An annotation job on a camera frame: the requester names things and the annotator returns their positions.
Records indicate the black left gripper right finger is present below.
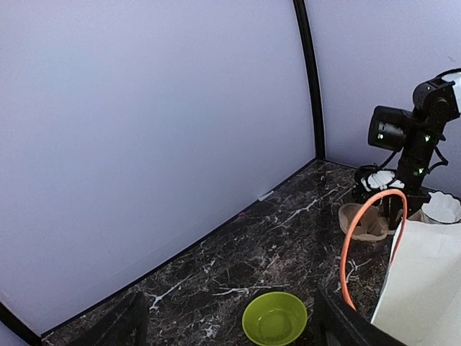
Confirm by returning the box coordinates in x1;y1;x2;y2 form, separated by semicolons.
315;288;404;346

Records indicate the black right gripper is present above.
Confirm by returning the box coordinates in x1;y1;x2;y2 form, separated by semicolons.
395;143;437;216

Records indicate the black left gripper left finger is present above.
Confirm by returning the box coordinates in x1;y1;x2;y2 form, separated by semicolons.
64;292;148;345

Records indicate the white paper takeout bag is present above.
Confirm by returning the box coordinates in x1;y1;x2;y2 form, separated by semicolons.
371;210;460;345

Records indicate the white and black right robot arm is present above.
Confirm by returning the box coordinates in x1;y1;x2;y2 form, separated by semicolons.
368;68;460;216

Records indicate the white scalloped ceramic bowl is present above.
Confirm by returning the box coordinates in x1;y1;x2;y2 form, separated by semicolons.
421;191;460;224

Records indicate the lime green plastic bowl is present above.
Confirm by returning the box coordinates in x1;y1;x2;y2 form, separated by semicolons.
241;291;308;345

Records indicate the brown cardboard cup carrier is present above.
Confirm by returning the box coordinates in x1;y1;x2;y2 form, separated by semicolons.
337;202;429;242

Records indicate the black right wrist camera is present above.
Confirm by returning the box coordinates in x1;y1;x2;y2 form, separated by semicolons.
367;106;411;152

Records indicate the black left frame post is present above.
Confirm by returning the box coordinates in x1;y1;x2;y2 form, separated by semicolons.
1;303;42;346

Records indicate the black frame post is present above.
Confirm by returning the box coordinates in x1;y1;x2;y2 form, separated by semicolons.
292;0;326;160
1;303;42;346

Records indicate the black right frame post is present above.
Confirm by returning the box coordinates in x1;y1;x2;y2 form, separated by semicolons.
292;0;326;160

